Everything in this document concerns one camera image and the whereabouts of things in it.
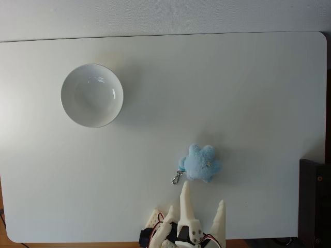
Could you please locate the skyblue plush doll with keyclip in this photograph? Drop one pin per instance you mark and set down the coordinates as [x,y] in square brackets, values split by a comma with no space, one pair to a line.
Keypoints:
[201,162]

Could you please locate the white ceramic bowl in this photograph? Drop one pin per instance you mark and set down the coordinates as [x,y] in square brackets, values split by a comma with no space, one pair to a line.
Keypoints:
[91,96]

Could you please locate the dark wooden furniture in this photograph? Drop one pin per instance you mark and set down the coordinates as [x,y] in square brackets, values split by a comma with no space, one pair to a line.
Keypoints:
[315,204]

